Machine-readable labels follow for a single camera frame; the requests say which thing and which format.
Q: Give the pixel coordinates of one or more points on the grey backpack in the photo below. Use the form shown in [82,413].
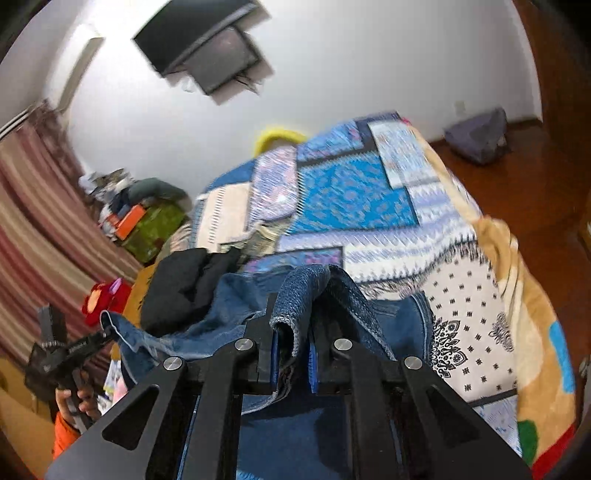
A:
[480,136]

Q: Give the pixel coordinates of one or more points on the wooden lap desk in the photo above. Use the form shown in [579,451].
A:
[141,290]

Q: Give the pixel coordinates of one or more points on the pink cloth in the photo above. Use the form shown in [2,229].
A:
[114,381]

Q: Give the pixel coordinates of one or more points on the orange box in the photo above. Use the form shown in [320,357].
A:
[129,221]

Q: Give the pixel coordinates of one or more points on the person's left hand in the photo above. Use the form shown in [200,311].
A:
[85,399]

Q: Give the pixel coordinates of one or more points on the small black monitor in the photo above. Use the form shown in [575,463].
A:
[226,60]

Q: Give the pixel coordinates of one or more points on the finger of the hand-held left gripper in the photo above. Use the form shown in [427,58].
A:
[99,339]

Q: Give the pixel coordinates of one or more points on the striped red curtain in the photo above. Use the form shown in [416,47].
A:
[41,221]

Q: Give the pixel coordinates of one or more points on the blue denim jacket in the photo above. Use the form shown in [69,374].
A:
[295,429]

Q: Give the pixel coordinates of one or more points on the green patterned cloth box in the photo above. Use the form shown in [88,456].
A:
[157,230]

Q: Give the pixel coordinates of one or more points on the patchwork printed blanket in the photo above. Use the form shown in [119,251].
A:
[369,207]

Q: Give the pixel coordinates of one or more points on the yellow round object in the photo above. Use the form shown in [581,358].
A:
[272,138]

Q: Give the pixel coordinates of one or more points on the person's left forearm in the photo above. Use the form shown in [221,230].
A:
[64,436]

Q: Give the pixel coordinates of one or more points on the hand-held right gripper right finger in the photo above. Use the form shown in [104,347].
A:
[315,364]

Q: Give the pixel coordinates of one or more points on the brown wooden wardrobe frame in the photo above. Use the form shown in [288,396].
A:
[558,69]

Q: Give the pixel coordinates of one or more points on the white air conditioner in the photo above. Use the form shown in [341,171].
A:
[78,74]

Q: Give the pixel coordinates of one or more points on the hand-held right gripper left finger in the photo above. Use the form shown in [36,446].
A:
[275,364]

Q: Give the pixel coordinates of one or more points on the white wall outlet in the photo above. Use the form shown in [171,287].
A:
[459,107]

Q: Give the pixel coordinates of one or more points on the red plush toy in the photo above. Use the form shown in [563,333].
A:
[104,300]

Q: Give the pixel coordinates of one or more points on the black garment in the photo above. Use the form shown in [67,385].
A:
[184,286]

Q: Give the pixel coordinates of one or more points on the black wall television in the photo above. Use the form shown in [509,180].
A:
[184,32]

